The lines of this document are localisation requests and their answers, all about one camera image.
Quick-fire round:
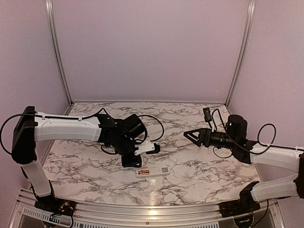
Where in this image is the left aluminium frame post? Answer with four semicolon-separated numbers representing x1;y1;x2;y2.
45;0;73;106

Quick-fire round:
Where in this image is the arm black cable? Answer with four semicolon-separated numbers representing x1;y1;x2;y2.
137;114;166;143
257;123;278;148

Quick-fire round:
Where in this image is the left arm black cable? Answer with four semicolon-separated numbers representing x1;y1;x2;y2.
137;114;166;143

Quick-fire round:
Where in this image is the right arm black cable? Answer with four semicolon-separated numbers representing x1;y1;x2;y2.
257;123;278;148

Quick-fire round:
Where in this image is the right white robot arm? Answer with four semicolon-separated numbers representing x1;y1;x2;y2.
183;114;304;213

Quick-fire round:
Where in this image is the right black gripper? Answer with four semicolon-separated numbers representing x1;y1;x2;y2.
184;127;238;149

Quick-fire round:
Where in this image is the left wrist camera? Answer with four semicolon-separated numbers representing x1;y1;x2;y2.
134;141;161;156

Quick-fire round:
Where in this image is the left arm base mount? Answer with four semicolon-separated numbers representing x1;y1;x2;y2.
35;198;76;216

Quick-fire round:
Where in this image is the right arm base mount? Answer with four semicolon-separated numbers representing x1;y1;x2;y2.
219;200;261;218

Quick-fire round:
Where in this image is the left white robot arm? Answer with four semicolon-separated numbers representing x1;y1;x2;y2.
11;106;153;211

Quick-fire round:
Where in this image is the right aluminium frame post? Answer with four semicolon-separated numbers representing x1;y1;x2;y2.
225;0;256;109

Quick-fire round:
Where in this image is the aluminium frame post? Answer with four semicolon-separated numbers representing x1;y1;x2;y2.
225;0;256;109
45;0;73;106

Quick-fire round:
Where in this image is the white remote control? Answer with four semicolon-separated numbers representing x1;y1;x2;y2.
135;167;170;178

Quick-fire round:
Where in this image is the front aluminium rail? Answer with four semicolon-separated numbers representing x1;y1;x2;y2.
8;189;285;228

